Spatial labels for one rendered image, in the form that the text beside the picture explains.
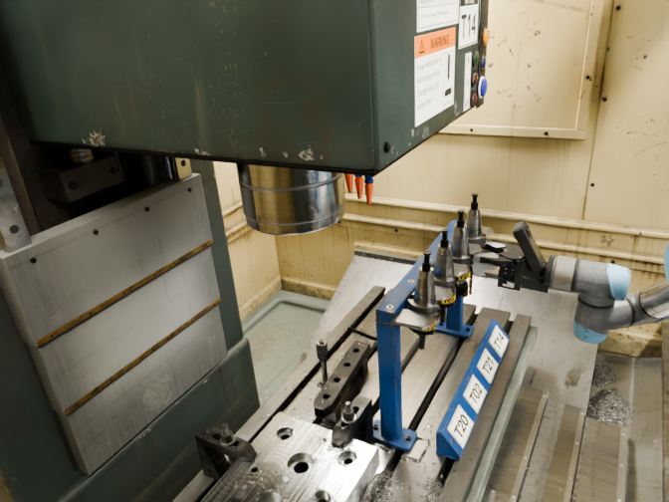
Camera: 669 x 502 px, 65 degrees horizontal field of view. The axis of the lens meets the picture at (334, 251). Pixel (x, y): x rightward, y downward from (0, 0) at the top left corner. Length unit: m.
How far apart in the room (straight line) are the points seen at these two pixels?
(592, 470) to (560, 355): 0.40
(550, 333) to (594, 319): 0.48
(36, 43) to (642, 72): 1.39
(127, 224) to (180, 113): 0.45
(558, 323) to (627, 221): 0.36
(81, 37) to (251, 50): 0.29
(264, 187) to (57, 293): 0.49
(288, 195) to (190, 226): 0.56
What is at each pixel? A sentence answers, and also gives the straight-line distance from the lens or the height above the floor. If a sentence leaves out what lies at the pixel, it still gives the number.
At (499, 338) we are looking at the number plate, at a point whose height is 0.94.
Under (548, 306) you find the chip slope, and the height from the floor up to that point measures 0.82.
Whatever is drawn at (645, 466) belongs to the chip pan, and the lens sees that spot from 1.60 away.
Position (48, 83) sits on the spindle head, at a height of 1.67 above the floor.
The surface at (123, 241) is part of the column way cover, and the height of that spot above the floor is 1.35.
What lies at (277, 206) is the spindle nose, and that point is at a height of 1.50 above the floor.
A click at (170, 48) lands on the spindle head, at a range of 0.73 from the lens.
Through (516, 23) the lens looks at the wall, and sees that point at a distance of 1.67.
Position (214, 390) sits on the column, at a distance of 1.53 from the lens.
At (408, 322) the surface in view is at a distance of 0.98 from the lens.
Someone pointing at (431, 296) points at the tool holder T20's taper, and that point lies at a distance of 1.01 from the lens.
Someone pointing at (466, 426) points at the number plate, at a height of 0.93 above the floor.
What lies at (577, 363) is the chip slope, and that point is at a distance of 1.73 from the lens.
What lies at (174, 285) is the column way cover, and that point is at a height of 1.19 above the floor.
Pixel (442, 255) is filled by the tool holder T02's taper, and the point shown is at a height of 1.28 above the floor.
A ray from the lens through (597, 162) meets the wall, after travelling 1.71.
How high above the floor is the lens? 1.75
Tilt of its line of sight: 25 degrees down
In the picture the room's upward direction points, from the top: 4 degrees counter-clockwise
